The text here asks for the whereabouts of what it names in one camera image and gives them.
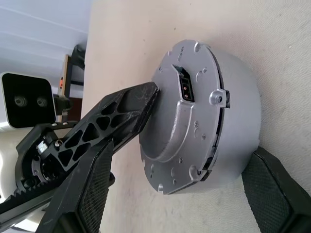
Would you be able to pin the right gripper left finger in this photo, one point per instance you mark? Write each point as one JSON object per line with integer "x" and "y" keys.
{"x": 73, "y": 206}

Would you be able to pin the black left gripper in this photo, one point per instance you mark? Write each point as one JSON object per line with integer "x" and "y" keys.
{"x": 31, "y": 165}

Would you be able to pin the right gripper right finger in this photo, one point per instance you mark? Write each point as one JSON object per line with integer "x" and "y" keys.
{"x": 274, "y": 199}

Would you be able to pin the silver motor stator housing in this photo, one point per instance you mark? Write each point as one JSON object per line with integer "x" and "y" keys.
{"x": 243, "y": 109}

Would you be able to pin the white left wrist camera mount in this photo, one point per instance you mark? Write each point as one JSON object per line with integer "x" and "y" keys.
{"x": 26, "y": 102}

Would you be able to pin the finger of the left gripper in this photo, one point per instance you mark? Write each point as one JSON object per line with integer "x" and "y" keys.
{"x": 131, "y": 102}

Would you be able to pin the grey round motor cover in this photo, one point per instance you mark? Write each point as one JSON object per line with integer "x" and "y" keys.
{"x": 170, "y": 136}

